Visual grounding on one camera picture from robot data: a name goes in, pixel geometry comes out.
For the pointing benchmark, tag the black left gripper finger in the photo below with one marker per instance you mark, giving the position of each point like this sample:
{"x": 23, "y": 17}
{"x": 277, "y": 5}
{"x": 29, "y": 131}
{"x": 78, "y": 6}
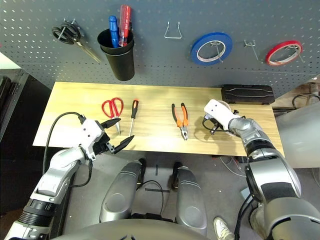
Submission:
{"x": 111, "y": 123}
{"x": 123, "y": 144}

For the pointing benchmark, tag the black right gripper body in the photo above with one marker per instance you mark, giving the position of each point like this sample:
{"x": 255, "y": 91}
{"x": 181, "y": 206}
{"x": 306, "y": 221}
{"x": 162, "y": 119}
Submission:
{"x": 211, "y": 123}

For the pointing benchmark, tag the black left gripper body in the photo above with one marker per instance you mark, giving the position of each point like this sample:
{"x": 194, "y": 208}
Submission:
{"x": 101, "y": 146}

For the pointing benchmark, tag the white tape roll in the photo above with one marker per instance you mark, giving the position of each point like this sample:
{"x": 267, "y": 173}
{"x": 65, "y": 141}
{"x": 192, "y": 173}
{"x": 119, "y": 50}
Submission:
{"x": 226, "y": 103}

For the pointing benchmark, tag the orange black pliers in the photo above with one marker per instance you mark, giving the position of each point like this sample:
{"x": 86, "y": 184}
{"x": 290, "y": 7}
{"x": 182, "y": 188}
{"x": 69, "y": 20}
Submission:
{"x": 183, "y": 123}

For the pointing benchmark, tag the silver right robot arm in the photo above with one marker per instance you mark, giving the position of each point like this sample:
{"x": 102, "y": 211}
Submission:
{"x": 252, "y": 132}

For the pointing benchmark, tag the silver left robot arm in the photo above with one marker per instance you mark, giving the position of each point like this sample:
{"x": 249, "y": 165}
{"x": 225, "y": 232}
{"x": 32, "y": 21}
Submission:
{"x": 60, "y": 160}

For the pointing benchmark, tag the metal pegboard hook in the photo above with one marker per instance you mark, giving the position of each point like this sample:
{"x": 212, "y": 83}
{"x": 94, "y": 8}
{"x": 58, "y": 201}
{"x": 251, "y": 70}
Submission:
{"x": 298, "y": 53}
{"x": 250, "y": 44}
{"x": 219, "y": 53}
{"x": 62, "y": 31}

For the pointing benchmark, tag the grey perforated pegboard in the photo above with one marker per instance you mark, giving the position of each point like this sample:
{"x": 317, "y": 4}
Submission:
{"x": 160, "y": 10}

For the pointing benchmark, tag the small black tool case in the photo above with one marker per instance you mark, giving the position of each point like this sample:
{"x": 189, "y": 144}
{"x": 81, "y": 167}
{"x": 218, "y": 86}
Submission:
{"x": 247, "y": 95}

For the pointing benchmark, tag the silver left robot leg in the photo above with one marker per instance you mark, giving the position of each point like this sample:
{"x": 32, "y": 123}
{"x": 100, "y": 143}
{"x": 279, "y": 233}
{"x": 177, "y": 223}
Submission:
{"x": 120, "y": 195}

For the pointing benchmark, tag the silver robot leg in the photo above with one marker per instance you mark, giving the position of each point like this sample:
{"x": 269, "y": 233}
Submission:
{"x": 120, "y": 195}
{"x": 190, "y": 200}

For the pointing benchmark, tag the black plastic cup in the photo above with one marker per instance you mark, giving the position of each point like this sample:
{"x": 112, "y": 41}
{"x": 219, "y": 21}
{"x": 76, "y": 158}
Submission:
{"x": 122, "y": 70}
{"x": 106, "y": 37}

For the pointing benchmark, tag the long black floor tape strip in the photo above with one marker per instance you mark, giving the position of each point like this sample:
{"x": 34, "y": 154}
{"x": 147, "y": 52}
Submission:
{"x": 157, "y": 190}

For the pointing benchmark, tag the blue tape roll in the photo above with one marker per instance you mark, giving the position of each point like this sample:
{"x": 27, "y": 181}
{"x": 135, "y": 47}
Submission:
{"x": 195, "y": 56}

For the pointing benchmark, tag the silver right robot leg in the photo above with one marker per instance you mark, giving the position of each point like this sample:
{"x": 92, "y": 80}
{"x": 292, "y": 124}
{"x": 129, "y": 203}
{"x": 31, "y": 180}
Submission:
{"x": 190, "y": 200}

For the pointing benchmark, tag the grey robot torso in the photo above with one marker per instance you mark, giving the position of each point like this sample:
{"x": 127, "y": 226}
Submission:
{"x": 130, "y": 231}

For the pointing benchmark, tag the large white rounded object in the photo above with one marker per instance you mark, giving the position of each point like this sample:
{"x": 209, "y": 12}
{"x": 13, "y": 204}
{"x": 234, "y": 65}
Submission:
{"x": 300, "y": 140}

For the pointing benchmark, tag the red tape roll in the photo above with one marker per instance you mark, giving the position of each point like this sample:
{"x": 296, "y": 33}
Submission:
{"x": 271, "y": 53}

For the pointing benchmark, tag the grey metal cabinet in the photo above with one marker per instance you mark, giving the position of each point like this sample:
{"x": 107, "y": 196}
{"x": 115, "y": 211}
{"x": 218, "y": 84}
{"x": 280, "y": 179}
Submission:
{"x": 15, "y": 100}

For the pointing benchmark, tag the brown wooden furniture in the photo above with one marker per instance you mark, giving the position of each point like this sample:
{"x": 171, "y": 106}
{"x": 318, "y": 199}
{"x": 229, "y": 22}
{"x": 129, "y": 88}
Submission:
{"x": 307, "y": 87}

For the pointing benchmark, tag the white sneaker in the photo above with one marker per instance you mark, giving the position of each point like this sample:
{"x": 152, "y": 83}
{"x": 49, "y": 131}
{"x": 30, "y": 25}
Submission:
{"x": 222, "y": 228}

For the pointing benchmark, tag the khaki trouser leg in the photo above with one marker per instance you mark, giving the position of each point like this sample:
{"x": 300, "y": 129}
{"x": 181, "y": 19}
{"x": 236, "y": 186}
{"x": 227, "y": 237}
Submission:
{"x": 257, "y": 222}

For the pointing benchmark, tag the white cabinet top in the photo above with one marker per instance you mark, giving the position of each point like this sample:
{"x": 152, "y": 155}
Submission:
{"x": 7, "y": 61}

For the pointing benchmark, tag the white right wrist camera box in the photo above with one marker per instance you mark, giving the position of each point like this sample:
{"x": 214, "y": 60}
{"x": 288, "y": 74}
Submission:
{"x": 217, "y": 110}

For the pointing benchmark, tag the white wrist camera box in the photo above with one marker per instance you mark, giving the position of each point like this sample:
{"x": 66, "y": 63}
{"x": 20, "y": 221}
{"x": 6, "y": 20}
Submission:
{"x": 90, "y": 135}
{"x": 217, "y": 110}

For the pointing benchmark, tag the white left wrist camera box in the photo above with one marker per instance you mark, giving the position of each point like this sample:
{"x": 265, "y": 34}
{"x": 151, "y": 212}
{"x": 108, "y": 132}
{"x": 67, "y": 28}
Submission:
{"x": 90, "y": 135}

